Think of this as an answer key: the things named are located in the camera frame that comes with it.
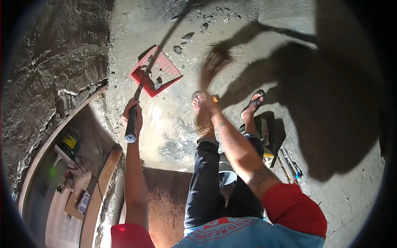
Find person's left hand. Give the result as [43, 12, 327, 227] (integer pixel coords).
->
[120, 98, 144, 139]

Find person's right hand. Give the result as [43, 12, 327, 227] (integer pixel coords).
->
[195, 93, 219, 119]

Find person's right fingers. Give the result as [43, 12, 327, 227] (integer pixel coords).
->
[195, 93, 213, 114]

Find person's left fingers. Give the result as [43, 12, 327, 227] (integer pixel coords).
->
[120, 98, 144, 134]

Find red dustpan with black handle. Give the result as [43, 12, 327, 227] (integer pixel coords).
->
[125, 45, 184, 144]

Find brown grass hand broom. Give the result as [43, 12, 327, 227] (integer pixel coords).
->
[198, 43, 234, 103]

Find yellow and black machine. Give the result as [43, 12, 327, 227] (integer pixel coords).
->
[54, 135, 82, 165]

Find grey and yellow object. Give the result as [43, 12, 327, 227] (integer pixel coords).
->
[239, 116, 281, 168]

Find metal bucket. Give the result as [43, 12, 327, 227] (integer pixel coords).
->
[218, 153, 238, 188]

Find person's legs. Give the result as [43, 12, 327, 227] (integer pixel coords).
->
[184, 89, 267, 230]

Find pile of grey rubble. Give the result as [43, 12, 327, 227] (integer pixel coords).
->
[171, 6, 259, 25]

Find cluttered wooden table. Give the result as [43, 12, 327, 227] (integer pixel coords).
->
[63, 170, 93, 221]

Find rusty brown metal sheet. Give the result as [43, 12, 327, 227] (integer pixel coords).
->
[119, 167, 193, 248]

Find bundle of white plastic pipes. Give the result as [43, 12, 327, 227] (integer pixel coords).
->
[277, 147, 303, 185]

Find person's body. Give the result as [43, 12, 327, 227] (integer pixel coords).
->
[111, 182, 328, 248]

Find wooden frame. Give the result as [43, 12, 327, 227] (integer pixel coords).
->
[17, 85, 123, 248]

